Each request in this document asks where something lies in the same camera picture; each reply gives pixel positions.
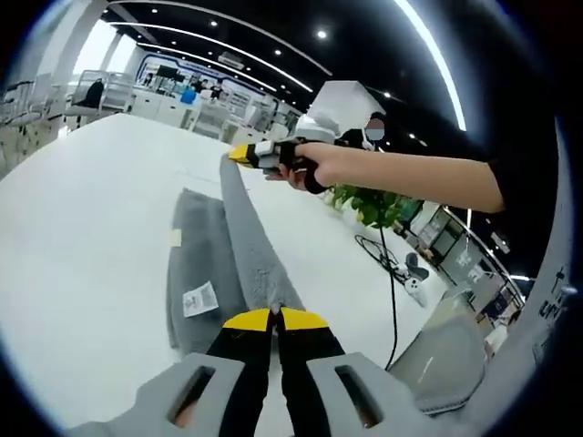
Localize white table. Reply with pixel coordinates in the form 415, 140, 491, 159
0, 112, 452, 437

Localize white mesh chair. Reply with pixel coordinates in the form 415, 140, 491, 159
193, 100, 229, 137

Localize grey chest-worn device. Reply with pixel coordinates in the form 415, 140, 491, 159
390, 293, 486, 411

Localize grey towel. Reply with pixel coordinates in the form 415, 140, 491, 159
166, 152, 320, 351

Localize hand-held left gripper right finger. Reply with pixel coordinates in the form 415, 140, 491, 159
277, 307, 461, 437

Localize person's right hand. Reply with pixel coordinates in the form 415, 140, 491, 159
266, 141, 341, 196

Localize green potted plant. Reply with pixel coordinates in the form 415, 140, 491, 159
325, 181, 427, 231

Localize white counter cabinets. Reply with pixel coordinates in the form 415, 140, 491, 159
131, 86, 201, 127

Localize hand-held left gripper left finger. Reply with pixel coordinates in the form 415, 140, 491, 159
67, 308, 274, 437

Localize person's black sleeve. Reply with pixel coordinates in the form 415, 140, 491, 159
487, 157, 555, 215

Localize white metal rack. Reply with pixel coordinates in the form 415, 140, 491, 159
67, 70, 136, 115

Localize coiled black cable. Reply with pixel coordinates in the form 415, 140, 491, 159
353, 233, 406, 277

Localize white headset controller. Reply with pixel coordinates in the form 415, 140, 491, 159
404, 278, 429, 307

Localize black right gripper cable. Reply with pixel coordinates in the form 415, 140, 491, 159
375, 199, 401, 372

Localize dark backpack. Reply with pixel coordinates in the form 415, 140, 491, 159
84, 77, 105, 110

